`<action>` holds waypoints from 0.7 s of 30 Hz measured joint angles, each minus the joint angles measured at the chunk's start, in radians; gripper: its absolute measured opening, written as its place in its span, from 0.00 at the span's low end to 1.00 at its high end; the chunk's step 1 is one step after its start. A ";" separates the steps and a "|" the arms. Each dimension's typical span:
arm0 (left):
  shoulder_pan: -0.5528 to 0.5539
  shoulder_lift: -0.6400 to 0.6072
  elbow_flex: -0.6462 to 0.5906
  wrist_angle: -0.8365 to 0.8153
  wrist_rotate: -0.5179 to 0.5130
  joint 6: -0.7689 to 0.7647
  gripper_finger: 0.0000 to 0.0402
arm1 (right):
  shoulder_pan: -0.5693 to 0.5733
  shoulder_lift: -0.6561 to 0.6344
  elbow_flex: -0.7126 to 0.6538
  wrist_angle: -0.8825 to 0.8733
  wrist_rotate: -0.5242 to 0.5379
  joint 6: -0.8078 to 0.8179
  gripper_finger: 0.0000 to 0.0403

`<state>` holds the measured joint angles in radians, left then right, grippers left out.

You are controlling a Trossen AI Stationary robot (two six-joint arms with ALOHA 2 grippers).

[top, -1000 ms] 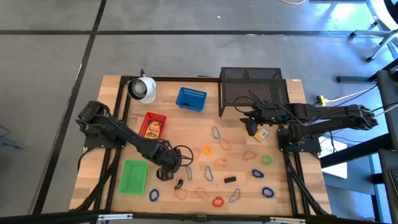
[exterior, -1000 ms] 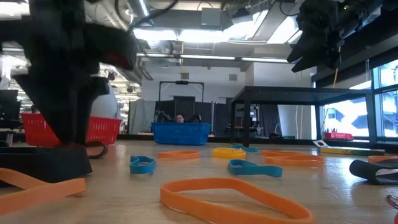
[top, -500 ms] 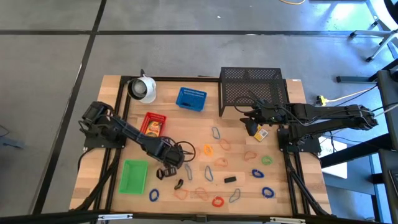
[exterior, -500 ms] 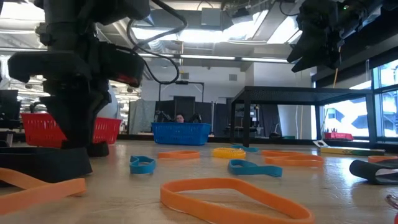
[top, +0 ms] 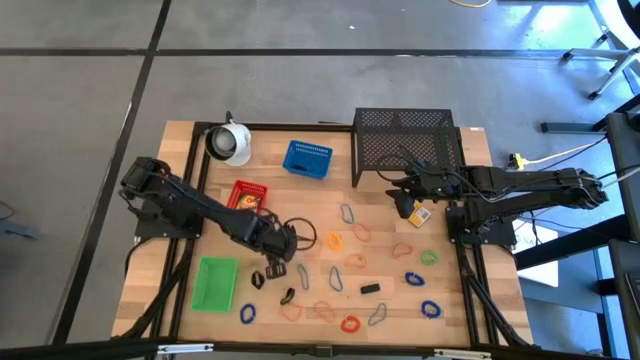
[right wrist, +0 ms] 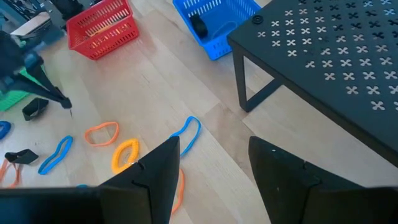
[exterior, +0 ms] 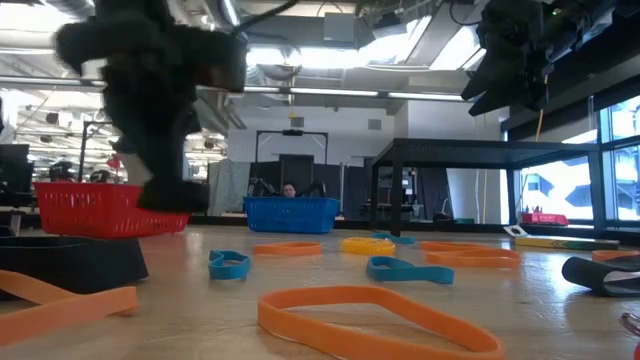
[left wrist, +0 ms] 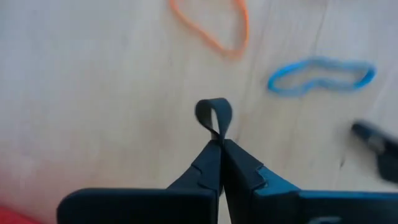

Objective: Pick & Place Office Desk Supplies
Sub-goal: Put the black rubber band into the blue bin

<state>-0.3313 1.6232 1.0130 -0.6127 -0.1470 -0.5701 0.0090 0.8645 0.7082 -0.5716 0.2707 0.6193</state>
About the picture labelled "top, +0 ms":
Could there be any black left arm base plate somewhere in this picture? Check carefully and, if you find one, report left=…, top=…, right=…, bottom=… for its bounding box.
left=133, top=198, right=206, bottom=240

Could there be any dark grey desk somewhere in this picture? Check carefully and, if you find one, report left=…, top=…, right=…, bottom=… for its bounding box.
left=604, top=112, right=640, bottom=241
left=607, top=239, right=640, bottom=360

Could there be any white printed box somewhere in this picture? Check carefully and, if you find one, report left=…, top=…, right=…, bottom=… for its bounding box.
left=514, top=219, right=560, bottom=289

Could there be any white office table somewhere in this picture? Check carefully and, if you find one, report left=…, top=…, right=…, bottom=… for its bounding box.
left=559, top=0, right=640, bottom=101

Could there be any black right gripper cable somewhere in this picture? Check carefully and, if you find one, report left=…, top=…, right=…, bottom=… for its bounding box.
left=374, top=145, right=481, bottom=201

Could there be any grey floor object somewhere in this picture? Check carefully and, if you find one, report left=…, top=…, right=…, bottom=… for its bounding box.
left=0, top=217, right=41, bottom=240

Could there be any black cable bundle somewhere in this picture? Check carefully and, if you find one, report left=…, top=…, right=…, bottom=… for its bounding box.
left=458, top=244, right=529, bottom=347
left=117, top=238, right=194, bottom=344

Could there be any yellow green crayon box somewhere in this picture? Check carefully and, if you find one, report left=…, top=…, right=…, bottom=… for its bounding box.
left=407, top=201, right=433, bottom=230

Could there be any orange yellow crayon box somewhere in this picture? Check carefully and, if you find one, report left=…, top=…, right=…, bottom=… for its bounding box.
left=234, top=193, right=262, bottom=212

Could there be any black mesh metal shelf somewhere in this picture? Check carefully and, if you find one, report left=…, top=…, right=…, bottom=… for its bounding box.
left=351, top=107, right=464, bottom=189

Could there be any pale yellow power cable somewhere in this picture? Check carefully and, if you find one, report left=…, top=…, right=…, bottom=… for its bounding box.
left=524, top=137, right=609, bottom=166

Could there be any black office chair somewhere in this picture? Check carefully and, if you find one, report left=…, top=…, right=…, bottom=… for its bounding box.
left=617, top=0, right=640, bottom=26

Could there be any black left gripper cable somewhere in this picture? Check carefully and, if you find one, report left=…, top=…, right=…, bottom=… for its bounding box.
left=264, top=207, right=319, bottom=252

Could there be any black floor beam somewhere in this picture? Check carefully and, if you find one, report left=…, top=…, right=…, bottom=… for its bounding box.
left=514, top=214, right=631, bottom=271

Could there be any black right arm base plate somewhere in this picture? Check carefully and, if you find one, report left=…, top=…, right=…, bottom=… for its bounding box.
left=445, top=203, right=518, bottom=247

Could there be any black crossbeam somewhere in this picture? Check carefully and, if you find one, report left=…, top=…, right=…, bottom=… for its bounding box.
left=0, top=338, right=640, bottom=360

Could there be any blue plastic basket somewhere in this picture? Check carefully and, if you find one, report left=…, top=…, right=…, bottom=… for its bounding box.
left=282, top=139, right=334, bottom=181

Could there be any silver metal bracket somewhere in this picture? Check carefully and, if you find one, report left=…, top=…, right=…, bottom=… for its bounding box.
left=433, top=349, right=492, bottom=360
left=157, top=343, right=215, bottom=354

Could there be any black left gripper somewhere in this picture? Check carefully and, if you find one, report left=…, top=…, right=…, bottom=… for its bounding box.
left=252, top=219, right=303, bottom=280

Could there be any black desk foot bar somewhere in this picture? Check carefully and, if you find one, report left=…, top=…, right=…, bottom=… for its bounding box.
left=539, top=94, right=640, bottom=135

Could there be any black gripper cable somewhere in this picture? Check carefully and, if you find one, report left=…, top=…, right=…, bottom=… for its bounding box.
left=374, top=145, right=481, bottom=201
left=264, top=207, right=319, bottom=252

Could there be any red plastic basket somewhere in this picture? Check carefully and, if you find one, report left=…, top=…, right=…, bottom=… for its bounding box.
left=225, top=179, right=269, bottom=216

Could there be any green plastic basket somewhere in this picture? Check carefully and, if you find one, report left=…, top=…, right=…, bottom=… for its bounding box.
left=190, top=255, right=240, bottom=315

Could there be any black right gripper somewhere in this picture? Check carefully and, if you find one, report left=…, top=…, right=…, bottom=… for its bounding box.
left=385, top=159, right=454, bottom=220

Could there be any white round desk lamp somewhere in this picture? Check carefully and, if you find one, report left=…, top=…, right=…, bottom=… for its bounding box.
left=204, top=110, right=253, bottom=168

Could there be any red spiral wrist coil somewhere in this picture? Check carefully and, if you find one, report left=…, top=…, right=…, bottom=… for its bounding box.
left=340, top=314, right=362, bottom=335

